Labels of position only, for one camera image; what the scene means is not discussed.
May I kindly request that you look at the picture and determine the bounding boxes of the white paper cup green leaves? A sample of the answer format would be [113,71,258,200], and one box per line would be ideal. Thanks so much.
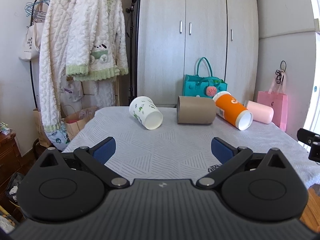
[129,96,163,130]

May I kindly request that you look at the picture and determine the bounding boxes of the brown paper bag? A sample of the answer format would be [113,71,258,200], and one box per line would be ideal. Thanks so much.
[64,107,98,140]

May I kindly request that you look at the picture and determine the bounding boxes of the orange paper cup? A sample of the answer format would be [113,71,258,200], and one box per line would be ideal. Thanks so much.
[213,91,253,131]

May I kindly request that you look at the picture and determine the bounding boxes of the beige tan cup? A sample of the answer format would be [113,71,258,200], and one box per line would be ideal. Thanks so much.
[177,96,216,125]

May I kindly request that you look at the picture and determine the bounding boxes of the teal felt tote bag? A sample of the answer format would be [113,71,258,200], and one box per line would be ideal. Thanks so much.
[182,57,228,99]

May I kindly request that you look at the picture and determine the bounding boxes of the white fleece jacket green trim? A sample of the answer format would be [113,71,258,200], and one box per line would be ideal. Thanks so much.
[66,0,129,81]

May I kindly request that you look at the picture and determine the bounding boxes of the white canvas tote bag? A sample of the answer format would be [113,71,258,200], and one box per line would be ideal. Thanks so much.
[18,23,44,61]

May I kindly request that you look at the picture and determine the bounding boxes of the light grey wooden wardrobe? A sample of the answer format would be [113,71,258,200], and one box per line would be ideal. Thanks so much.
[135,0,259,106]

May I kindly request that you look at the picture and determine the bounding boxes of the dark wooden cabinet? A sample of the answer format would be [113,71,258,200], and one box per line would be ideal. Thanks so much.
[0,132,26,202]

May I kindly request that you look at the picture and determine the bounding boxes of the pink paper gift bag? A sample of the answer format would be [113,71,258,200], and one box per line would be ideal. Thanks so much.
[256,73,289,132]

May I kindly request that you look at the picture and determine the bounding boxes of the black wall hook with cords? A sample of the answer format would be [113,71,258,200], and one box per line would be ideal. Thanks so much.
[275,60,287,85]

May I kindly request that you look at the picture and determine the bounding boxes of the pink tumbler with grey lid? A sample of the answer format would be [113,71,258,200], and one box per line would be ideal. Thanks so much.
[245,101,274,124]

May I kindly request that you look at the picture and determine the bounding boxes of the white door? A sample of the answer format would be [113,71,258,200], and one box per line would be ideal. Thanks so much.
[303,0,319,133]

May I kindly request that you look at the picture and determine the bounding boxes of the black clothes rack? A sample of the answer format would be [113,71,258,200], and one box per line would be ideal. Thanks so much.
[25,0,50,108]

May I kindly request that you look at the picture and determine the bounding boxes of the white patterned tablecloth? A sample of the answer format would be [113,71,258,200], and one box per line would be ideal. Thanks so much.
[66,107,319,187]

